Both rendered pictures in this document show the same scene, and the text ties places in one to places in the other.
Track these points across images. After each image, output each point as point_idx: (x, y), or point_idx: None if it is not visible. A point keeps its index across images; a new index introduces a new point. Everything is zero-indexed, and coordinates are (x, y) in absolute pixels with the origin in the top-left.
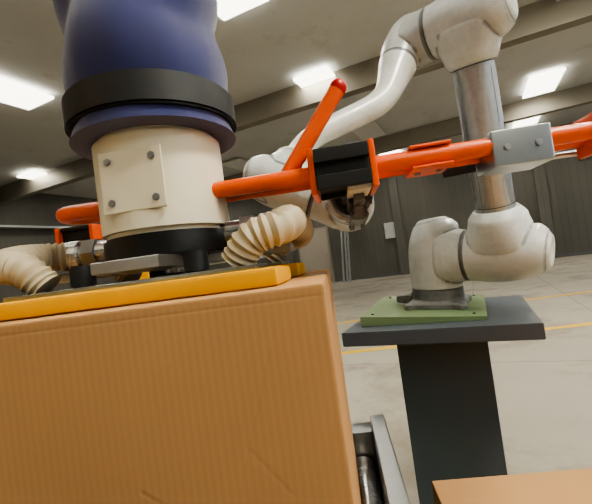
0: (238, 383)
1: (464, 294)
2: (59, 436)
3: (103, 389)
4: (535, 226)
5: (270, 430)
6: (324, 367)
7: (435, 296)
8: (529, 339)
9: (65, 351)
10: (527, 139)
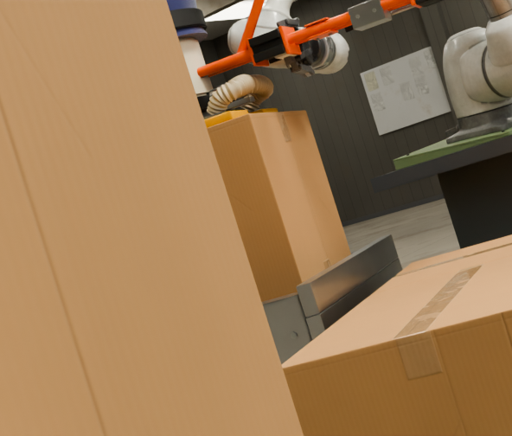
0: (220, 166)
1: None
2: None
3: None
4: None
5: (238, 184)
6: (256, 151)
7: (474, 122)
8: None
9: None
10: (368, 9)
